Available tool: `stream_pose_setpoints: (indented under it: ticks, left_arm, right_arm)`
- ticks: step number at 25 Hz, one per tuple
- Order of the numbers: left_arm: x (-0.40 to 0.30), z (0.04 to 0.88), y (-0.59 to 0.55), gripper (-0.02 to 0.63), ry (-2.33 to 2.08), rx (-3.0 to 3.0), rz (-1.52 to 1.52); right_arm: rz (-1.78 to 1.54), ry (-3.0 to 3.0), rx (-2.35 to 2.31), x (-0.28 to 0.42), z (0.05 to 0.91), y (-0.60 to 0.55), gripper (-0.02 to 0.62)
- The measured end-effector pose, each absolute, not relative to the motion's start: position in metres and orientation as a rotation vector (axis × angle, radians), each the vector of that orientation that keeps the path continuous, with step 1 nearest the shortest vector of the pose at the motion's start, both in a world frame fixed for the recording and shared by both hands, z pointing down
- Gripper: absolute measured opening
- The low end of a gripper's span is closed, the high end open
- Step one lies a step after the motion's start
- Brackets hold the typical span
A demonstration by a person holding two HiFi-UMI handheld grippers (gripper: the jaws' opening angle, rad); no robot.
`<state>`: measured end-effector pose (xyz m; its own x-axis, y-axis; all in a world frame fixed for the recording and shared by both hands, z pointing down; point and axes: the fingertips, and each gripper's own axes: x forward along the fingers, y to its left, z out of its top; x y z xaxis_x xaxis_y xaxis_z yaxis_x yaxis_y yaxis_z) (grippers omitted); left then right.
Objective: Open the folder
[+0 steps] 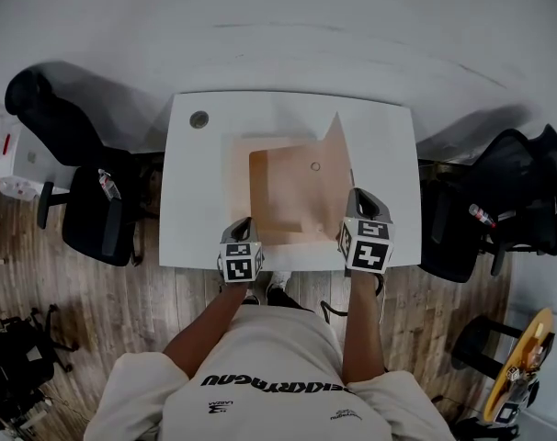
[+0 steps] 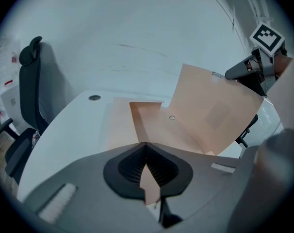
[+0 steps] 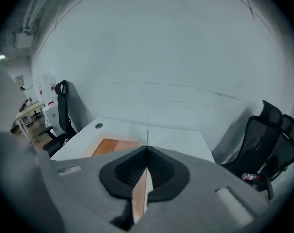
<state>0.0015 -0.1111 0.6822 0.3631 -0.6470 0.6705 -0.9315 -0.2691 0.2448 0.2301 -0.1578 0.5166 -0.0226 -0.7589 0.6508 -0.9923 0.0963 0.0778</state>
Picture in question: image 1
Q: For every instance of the black chair base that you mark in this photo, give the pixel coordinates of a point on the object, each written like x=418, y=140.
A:
x=19, y=361

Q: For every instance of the black mesh office chair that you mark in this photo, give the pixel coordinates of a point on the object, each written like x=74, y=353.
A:
x=499, y=205

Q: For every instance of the white storage box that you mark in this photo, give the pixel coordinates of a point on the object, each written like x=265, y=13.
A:
x=14, y=159

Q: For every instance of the person's right forearm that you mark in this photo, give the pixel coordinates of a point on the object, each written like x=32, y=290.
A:
x=363, y=329

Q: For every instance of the red capped plastic bottle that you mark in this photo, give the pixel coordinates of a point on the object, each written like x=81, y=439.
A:
x=482, y=215

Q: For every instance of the black round stool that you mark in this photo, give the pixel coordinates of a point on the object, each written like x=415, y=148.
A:
x=483, y=345

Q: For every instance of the person's black and white shoe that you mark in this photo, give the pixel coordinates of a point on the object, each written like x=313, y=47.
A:
x=278, y=289

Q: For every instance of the clear plastic bottle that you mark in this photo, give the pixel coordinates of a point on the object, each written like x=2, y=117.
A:
x=108, y=184

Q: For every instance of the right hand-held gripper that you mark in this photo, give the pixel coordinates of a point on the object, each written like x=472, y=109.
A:
x=369, y=245

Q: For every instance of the person's left forearm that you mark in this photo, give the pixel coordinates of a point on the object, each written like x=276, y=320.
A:
x=208, y=326

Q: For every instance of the round yellow side table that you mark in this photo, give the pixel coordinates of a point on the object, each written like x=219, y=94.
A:
x=519, y=370

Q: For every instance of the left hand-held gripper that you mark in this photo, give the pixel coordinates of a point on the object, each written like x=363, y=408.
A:
x=240, y=260

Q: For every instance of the person's cream printed shirt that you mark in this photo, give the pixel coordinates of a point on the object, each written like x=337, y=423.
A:
x=268, y=378

